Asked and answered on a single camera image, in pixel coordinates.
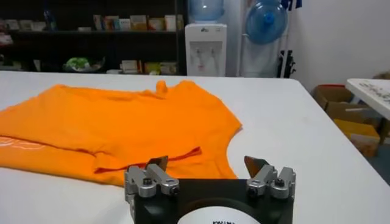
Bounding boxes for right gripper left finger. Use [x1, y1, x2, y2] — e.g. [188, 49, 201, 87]
[124, 155, 180, 199]

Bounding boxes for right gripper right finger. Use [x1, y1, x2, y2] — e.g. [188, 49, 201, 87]
[244, 155, 297, 200]

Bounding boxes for orange t-shirt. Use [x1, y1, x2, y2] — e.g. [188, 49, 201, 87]
[0, 80, 243, 187]

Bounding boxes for yellow printed cardboard box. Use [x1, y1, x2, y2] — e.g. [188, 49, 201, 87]
[333, 118, 382, 158]

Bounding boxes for red-rimmed open cardboard box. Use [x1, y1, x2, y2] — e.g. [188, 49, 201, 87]
[313, 84, 377, 123]

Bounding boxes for yellow green medicine box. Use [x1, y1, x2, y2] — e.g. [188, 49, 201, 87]
[143, 61, 161, 75]

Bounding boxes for white green medicine box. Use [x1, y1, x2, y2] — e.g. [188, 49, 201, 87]
[160, 61, 177, 75]
[147, 17, 166, 32]

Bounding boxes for white red medicine box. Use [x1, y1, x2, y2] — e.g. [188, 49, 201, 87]
[121, 60, 140, 75]

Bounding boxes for black folded tripod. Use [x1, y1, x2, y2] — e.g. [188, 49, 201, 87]
[277, 49, 297, 79]

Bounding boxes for white side table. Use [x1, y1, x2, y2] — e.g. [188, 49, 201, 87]
[345, 78, 390, 144]

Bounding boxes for bowl with green items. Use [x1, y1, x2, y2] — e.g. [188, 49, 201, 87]
[62, 57, 106, 74]

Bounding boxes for black shelf unit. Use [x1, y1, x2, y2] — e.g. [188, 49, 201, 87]
[0, 0, 189, 76]

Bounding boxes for white water dispenser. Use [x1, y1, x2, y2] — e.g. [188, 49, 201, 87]
[185, 23, 228, 77]

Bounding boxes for small white medicine box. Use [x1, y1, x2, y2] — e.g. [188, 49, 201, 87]
[118, 18, 132, 31]

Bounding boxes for beige yellow medicine box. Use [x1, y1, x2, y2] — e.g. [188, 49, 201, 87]
[130, 15, 148, 32]

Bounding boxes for blue water jug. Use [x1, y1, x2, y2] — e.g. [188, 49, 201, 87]
[188, 0, 225, 24]
[246, 0, 289, 45]

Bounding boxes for orange pictured medicine box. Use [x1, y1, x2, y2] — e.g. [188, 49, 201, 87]
[103, 15, 120, 31]

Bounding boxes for blue bottle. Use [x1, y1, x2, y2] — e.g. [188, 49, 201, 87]
[43, 8, 58, 32]

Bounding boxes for white purple medicine box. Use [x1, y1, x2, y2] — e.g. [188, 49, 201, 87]
[5, 19, 20, 31]

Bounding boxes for white wire jug rack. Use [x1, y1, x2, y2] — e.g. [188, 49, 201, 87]
[239, 0, 293, 79]

